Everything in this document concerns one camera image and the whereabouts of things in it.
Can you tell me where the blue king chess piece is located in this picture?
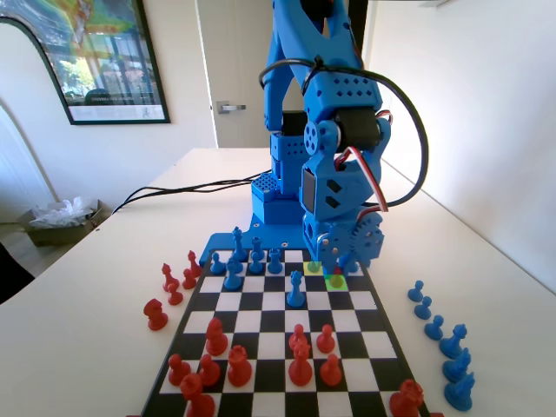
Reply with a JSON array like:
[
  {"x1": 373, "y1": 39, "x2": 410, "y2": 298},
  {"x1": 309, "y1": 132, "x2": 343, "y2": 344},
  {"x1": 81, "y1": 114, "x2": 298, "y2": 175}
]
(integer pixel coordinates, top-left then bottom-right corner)
[{"x1": 231, "y1": 226, "x2": 248, "y2": 262}]

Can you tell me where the blue bishop chess piece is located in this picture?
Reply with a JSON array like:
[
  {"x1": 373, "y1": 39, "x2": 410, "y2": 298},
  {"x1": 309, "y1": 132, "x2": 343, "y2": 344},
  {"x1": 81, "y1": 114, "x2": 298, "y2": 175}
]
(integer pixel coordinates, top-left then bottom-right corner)
[
  {"x1": 438, "y1": 323, "x2": 469, "y2": 360},
  {"x1": 222, "y1": 259, "x2": 244, "y2": 293}
]

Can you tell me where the red queen chess piece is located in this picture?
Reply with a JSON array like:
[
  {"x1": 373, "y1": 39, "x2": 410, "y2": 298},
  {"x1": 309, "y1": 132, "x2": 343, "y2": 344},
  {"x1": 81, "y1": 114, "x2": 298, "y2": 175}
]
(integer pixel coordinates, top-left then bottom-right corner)
[{"x1": 288, "y1": 341, "x2": 314, "y2": 387}]

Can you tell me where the red bishop chess piece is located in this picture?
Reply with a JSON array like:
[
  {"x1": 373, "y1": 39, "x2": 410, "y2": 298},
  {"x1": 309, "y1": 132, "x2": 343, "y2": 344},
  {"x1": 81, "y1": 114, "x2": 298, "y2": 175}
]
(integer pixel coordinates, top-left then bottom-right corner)
[
  {"x1": 186, "y1": 250, "x2": 203, "y2": 278},
  {"x1": 161, "y1": 262, "x2": 181, "y2": 292}
]

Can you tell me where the blue knight chess piece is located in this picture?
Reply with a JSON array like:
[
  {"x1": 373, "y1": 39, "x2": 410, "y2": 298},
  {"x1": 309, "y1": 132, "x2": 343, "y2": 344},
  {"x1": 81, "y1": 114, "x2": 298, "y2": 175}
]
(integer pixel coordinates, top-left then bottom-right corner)
[
  {"x1": 441, "y1": 347, "x2": 473, "y2": 383},
  {"x1": 443, "y1": 371, "x2": 477, "y2": 412}
]

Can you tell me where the black and white chessboard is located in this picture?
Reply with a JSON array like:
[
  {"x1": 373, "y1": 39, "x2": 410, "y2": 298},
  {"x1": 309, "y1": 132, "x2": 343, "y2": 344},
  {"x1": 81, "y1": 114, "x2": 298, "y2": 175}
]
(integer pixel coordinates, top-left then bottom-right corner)
[{"x1": 138, "y1": 247, "x2": 434, "y2": 417}]

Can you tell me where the white door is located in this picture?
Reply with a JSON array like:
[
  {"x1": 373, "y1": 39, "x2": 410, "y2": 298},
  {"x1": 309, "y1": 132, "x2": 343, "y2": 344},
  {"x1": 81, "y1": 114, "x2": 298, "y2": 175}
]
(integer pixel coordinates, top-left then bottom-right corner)
[{"x1": 197, "y1": 0, "x2": 279, "y2": 149}]

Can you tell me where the clear plastic bag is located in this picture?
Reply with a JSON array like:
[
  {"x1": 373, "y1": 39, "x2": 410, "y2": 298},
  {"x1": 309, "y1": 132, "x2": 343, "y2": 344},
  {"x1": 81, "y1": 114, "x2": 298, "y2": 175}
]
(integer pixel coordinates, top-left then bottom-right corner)
[{"x1": 30, "y1": 195, "x2": 95, "y2": 229}]

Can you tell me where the brown cardboard box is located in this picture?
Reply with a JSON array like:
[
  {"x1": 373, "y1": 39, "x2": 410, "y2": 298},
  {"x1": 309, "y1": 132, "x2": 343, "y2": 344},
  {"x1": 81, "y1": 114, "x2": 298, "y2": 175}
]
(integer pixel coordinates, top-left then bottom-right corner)
[{"x1": 17, "y1": 198, "x2": 104, "y2": 248}]

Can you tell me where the black framed poster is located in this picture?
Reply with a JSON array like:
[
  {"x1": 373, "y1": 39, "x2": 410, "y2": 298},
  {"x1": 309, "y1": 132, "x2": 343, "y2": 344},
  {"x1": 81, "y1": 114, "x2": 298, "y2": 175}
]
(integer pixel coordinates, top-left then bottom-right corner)
[{"x1": 0, "y1": 0, "x2": 171, "y2": 127}]

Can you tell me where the black power cable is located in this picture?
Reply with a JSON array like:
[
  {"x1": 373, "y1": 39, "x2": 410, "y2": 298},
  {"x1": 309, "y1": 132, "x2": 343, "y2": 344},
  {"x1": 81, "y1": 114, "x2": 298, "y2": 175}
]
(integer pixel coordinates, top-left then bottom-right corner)
[
  {"x1": 119, "y1": 180, "x2": 261, "y2": 209},
  {"x1": 111, "y1": 173, "x2": 262, "y2": 215}
]

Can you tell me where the blue base plate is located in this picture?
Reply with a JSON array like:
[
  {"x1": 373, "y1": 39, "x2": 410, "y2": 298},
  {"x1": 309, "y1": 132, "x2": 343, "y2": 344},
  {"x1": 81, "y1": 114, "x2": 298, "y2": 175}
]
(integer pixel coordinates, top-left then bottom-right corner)
[{"x1": 200, "y1": 216, "x2": 306, "y2": 267}]

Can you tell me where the thick black camera cable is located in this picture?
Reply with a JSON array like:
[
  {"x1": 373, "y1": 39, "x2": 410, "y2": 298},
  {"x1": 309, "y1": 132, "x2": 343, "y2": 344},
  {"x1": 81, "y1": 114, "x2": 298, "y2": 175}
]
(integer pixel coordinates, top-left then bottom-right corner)
[{"x1": 259, "y1": 55, "x2": 430, "y2": 209}]

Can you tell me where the silver door handle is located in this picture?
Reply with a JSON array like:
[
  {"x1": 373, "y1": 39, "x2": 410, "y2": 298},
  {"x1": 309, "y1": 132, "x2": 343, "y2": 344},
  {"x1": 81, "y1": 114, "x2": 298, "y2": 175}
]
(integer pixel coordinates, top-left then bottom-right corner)
[{"x1": 216, "y1": 101, "x2": 247, "y2": 116}]

